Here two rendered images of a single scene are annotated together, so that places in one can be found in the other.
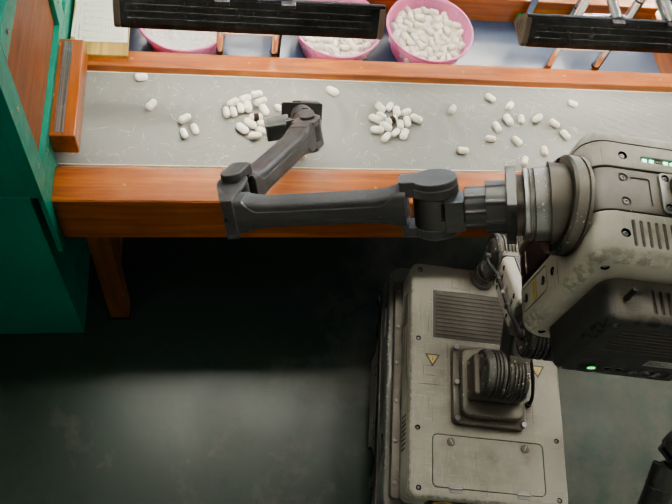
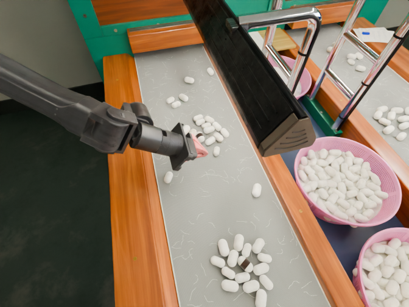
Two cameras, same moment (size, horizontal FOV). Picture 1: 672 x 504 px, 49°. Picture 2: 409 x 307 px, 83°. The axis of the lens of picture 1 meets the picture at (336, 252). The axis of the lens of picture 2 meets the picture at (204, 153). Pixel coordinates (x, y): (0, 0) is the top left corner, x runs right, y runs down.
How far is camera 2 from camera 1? 1.63 m
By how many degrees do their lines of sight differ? 46
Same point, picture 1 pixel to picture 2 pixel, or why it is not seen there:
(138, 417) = (94, 191)
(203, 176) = not seen: hidden behind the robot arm
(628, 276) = not seen: outside the picture
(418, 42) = (393, 282)
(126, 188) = (114, 81)
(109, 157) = (143, 74)
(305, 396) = (104, 283)
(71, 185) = (114, 60)
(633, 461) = not seen: outside the picture
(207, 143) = (167, 115)
